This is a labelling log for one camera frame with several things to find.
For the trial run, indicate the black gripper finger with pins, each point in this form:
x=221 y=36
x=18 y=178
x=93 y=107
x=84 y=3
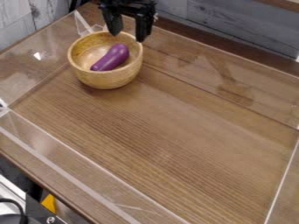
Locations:
x=114 y=20
x=144 y=26

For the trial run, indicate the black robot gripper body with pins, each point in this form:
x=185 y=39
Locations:
x=117 y=8

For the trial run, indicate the purple toy eggplant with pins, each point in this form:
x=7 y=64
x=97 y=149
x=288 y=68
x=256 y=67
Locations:
x=116 y=57

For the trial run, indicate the light wooden bowl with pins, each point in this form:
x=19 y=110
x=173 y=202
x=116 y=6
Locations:
x=90 y=48

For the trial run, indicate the clear acrylic tray walls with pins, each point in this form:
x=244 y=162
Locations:
x=194 y=145

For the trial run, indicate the yellow tag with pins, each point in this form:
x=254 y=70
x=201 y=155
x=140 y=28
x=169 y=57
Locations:
x=50 y=203

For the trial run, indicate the black base with screw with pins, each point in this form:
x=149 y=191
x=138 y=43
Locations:
x=65 y=215

